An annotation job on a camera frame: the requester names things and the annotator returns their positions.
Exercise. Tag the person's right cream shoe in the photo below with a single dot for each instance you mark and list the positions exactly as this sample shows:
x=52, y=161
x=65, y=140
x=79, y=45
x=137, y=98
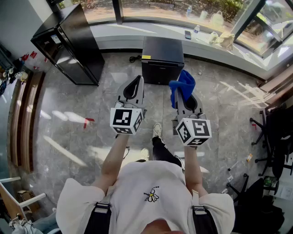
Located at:
x=157, y=129

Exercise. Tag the curved wooden bench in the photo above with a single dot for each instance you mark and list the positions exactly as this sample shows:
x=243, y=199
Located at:
x=25, y=125

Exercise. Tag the small black mini fridge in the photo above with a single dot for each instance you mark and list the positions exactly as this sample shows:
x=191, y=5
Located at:
x=160, y=57

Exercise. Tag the blue cleaning cloth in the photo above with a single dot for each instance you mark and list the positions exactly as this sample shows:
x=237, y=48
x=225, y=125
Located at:
x=185, y=84

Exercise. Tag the small green box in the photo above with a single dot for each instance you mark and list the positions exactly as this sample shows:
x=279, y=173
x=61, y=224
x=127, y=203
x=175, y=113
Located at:
x=270, y=181

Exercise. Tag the grey window ledge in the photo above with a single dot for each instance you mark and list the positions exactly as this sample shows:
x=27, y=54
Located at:
x=160, y=29

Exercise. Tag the cream fabric bag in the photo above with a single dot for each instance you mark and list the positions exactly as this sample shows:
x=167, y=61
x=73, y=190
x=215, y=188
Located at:
x=226, y=40

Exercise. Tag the person's left forearm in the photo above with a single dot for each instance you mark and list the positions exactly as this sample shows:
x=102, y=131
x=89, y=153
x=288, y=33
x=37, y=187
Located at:
x=114, y=160

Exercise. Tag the tall black fridge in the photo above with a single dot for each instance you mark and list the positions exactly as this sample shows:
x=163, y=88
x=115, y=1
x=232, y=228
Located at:
x=75, y=45

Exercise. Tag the brown wooden panel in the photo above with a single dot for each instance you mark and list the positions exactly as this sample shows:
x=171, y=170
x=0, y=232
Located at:
x=279, y=86

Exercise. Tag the black office chair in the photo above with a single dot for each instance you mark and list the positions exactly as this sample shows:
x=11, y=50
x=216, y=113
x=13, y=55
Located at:
x=277, y=137

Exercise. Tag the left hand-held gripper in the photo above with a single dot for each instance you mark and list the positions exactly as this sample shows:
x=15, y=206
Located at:
x=121, y=118

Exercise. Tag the white flower print t-shirt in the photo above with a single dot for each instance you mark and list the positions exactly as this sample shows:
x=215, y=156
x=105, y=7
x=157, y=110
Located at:
x=142, y=182

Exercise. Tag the cardboard box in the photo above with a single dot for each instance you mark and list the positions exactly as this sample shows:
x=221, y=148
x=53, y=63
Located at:
x=28, y=198

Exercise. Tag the black trousers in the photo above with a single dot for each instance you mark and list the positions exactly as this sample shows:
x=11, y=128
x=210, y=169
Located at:
x=163, y=150

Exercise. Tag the clear plastic water bottle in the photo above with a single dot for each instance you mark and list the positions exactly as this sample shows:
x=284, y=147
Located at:
x=196, y=29

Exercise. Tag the white metal frame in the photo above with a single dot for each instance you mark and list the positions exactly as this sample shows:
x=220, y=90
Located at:
x=32, y=199

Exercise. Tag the black smartphone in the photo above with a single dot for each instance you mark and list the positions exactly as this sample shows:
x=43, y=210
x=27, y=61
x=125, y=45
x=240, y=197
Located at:
x=188, y=34

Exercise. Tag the person's left cream shoe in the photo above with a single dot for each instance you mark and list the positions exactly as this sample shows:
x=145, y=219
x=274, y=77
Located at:
x=145, y=154

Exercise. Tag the small yellow box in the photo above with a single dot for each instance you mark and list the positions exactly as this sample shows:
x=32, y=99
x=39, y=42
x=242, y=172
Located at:
x=249, y=157

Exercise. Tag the cream ceramic mug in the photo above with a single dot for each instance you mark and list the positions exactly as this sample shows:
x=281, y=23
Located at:
x=22, y=76

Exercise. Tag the dark window frame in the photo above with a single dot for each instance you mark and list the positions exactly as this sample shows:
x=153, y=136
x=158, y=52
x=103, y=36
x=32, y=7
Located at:
x=117, y=11

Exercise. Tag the person's right forearm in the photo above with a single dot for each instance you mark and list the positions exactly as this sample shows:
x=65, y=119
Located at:
x=193, y=169

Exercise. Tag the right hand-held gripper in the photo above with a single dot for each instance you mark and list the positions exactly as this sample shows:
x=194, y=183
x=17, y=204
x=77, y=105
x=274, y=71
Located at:
x=196, y=132

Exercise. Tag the white mesh bag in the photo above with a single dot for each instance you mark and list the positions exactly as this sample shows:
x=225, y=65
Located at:
x=21, y=227

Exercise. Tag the person's cream shoe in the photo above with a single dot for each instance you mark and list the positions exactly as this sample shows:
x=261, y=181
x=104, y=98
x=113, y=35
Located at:
x=145, y=154
x=157, y=129

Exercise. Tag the white jug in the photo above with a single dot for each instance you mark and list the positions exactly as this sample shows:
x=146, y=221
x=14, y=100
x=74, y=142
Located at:
x=213, y=37

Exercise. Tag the clear bag with red labels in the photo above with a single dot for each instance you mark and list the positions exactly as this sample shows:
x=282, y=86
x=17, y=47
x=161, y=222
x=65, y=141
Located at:
x=34, y=60

